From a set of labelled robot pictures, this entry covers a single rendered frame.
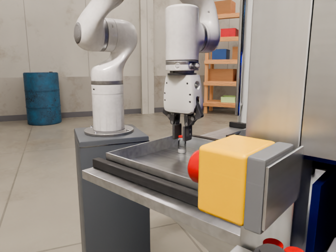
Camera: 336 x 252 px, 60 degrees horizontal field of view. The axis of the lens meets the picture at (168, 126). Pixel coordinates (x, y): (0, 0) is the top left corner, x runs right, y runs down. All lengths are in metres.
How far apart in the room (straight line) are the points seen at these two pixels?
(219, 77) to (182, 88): 6.36
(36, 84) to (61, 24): 1.54
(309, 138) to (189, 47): 0.45
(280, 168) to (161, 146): 0.55
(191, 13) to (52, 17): 6.22
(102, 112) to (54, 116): 5.05
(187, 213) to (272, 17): 0.31
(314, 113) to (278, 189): 0.09
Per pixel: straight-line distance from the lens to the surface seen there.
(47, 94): 6.03
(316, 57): 0.34
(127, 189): 0.57
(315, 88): 0.34
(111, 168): 0.65
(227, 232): 0.45
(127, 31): 1.12
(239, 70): 1.41
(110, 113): 1.09
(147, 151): 0.77
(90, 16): 1.07
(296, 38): 0.34
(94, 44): 1.08
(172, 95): 0.75
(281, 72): 0.34
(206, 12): 0.81
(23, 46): 6.84
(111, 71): 1.08
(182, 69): 0.72
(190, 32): 0.73
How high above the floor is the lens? 1.11
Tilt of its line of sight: 11 degrees down
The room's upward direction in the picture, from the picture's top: straight up
